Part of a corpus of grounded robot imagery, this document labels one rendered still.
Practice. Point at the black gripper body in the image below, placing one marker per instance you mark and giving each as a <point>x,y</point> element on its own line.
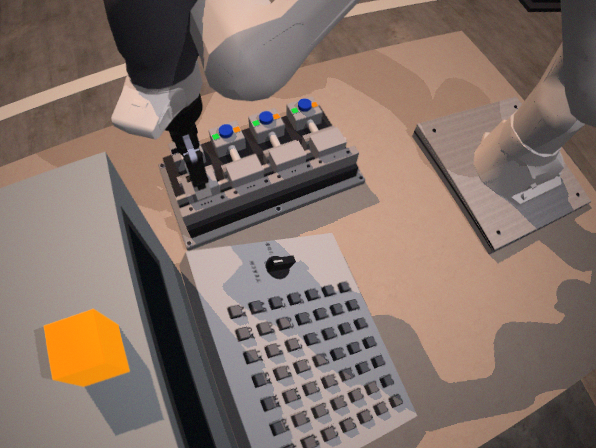
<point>183,121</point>

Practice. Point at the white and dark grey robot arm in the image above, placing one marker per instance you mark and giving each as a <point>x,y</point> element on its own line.
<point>249,51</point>

